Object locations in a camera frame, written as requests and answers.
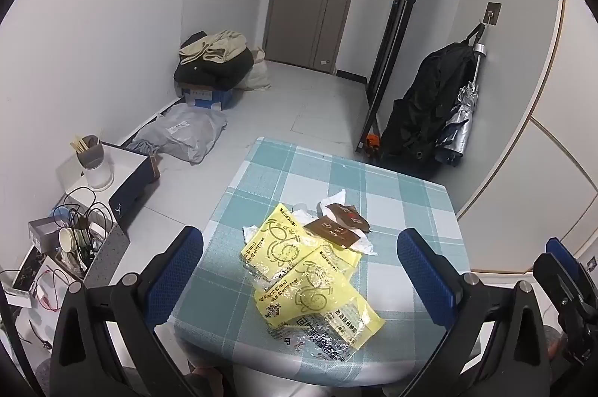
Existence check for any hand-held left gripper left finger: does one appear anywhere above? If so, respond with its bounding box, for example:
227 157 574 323
49 226 220 397

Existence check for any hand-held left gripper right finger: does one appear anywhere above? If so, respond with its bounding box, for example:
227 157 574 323
397 228 566 397

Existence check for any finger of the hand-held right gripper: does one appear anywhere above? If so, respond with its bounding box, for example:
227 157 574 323
533 253 585 323
546 237 590 286

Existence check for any brown foil wrapper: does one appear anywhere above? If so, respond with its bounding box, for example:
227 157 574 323
303 217 363 248
327 203 372 232

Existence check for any yellow plastic wrapper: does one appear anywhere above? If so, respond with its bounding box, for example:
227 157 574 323
255 245 363 328
240 203 328 281

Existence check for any grey speckled box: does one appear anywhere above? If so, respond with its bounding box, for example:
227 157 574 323
28 203 132 286

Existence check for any paper cup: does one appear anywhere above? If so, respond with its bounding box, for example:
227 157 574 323
58 228 92 258

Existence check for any navy and white shoebox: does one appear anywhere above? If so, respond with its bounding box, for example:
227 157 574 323
56 142 162 230

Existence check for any white cup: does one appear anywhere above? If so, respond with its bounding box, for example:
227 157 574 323
83 156 115 192

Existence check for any teal checked tablecloth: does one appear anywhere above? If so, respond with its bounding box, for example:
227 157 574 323
173 136 472 381

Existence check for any grey plastic bag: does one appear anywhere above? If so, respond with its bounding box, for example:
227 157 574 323
126 104 228 164

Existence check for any silver folding umbrella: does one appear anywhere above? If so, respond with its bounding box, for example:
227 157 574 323
434 44 489 167

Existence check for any black backpack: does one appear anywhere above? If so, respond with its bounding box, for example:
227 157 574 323
378 24 487 164

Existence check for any blue cardboard box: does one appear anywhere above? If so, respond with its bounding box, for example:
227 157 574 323
176 80 239 112

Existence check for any black garment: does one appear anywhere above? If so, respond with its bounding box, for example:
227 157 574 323
174 32 255 90

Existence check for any white tote bag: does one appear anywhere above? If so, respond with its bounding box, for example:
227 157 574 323
236 47 272 92

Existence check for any beige garment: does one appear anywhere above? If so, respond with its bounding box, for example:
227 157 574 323
180 29 247 65

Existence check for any tangle of black cables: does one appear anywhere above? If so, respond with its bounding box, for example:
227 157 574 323
49 187 117 248

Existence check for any red cable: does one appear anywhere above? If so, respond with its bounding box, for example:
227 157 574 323
35 269 64 314

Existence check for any metal wall hook plate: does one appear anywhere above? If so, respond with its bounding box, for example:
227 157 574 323
483 2 503 27

